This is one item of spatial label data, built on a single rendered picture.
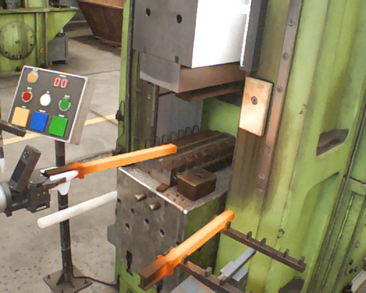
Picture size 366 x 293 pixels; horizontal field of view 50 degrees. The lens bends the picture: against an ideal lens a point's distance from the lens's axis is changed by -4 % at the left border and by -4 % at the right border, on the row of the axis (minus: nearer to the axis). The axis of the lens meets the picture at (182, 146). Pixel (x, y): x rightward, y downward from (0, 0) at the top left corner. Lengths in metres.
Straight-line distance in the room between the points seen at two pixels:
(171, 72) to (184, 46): 0.11
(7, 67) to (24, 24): 0.65
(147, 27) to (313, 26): 0.55
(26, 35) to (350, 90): 5.19
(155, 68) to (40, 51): 5.00
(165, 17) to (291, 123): 0.52
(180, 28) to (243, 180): 0.55
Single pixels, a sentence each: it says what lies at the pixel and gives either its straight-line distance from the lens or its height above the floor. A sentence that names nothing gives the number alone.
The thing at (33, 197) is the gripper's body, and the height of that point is 1.11.
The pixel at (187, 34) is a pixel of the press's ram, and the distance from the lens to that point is 1.27.
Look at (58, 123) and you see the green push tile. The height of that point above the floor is 1.02.
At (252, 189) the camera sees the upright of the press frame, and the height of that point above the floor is 0.98.
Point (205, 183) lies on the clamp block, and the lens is 1.41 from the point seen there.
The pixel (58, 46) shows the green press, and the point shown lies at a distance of 6.77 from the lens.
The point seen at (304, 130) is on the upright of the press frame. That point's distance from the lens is 1.23.
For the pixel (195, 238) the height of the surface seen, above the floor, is 0.98.
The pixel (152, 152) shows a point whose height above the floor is 1.11.
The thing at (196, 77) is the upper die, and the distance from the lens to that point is 1.37.
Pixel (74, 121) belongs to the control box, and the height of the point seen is 1.04.
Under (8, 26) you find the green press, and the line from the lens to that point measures 6.09.
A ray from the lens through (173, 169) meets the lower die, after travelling 1.45.
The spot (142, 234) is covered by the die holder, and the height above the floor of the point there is 0.69.
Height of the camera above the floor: 1.66
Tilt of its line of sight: 25 degrees down
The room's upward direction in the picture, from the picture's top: 6 degrees clockwise
